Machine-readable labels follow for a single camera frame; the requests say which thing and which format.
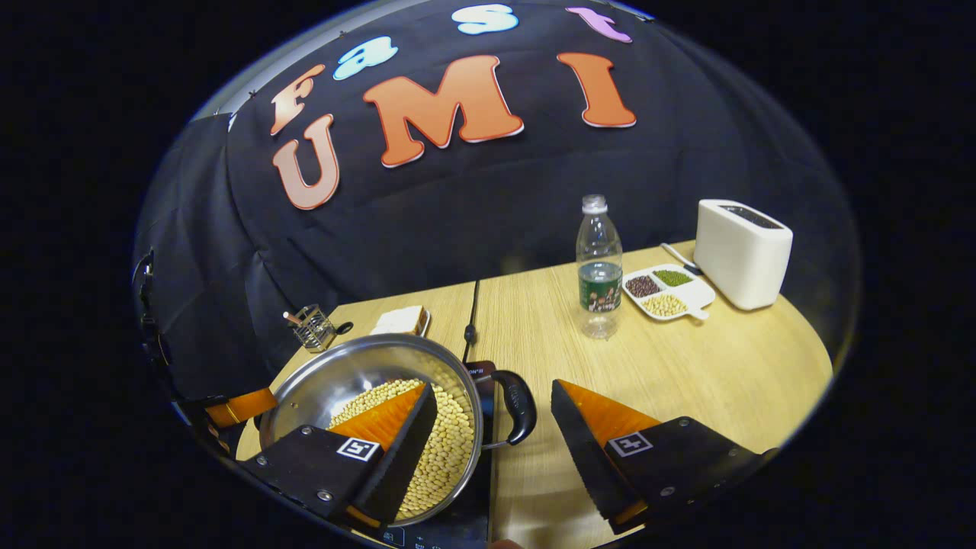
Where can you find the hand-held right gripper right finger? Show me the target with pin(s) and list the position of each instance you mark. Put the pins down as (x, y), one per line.
(587, 457)

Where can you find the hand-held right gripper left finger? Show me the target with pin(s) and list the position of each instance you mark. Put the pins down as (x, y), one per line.
(400, 457)

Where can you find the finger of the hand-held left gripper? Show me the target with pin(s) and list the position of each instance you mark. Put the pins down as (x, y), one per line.
(240, 408)

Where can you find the pile of soybeans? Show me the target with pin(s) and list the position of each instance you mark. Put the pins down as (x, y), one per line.
(450, 442)

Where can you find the black induction cooktop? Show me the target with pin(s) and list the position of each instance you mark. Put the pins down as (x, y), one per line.
(469, 503)

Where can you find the stainless steel pot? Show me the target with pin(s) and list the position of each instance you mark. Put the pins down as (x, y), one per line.
(343, 374)

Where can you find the small black object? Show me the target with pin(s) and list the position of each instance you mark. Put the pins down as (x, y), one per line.
(344, 328)

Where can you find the small white plate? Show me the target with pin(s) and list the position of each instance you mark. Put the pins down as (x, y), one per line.
(425, 324)

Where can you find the clear plastic water bottle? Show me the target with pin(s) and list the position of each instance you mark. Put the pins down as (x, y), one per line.
(599, 290)

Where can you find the white divided bean tray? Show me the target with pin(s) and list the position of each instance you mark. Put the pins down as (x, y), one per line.
(690, 293)

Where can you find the white toaster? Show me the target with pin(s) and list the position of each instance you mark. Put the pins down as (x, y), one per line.
(740, 255)

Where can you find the black backdrop cloth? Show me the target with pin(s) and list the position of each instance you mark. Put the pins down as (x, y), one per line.
(496, 198)

